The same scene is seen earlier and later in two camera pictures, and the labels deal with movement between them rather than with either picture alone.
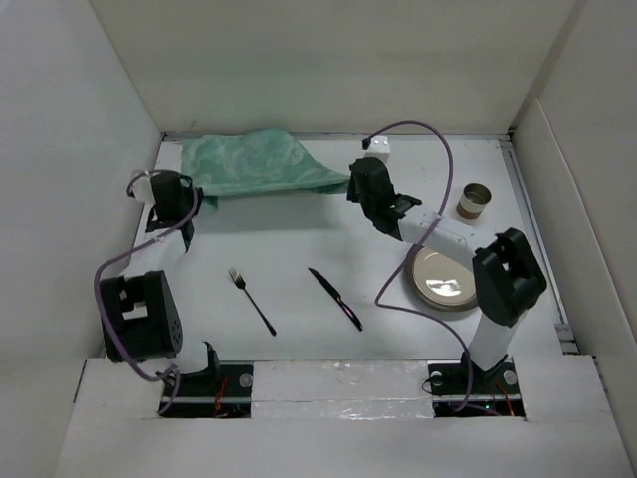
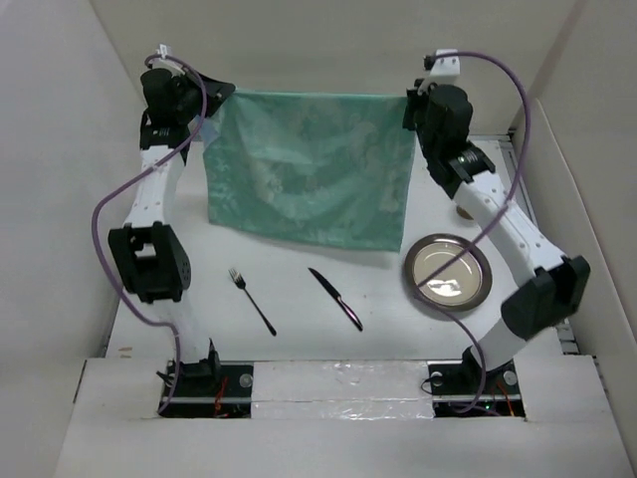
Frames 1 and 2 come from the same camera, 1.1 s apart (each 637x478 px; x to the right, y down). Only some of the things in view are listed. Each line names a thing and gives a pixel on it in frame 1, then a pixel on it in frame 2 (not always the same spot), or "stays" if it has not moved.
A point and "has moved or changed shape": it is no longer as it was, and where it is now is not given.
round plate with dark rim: [440, 281] stays
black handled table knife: [335, 294] stays
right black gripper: [353, 194] -> [417, 99]
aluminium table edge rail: [541, 247] stays
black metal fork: [240, 282] stays
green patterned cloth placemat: [221, 164] has moved or changed shape
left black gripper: [199, 204] -> [216, 92]
